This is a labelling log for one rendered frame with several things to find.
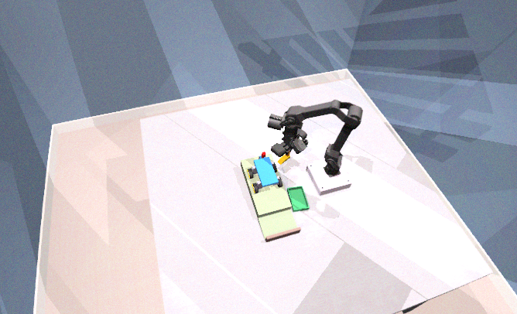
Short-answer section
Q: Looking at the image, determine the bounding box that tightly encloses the green tray floor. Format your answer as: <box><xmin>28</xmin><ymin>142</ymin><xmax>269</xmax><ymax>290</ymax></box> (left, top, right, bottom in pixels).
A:
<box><xmin>289</xmin><ymin>189</ymin><xmax>307</xmax><ymax>210</ymax></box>

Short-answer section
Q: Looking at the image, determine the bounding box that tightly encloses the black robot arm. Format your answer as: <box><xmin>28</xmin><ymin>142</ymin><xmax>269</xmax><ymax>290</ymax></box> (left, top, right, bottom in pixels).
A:
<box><xmin>267</xmin><ymin>100</ymin><xmax>363</xmax><ymax>178</ymax></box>

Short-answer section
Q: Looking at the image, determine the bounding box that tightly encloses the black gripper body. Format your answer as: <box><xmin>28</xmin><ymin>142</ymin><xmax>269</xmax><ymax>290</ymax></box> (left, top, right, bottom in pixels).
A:
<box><xmin>271</xmin><ymin>128</ymin><xmax>307</xmax><ymax>157</ymax></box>

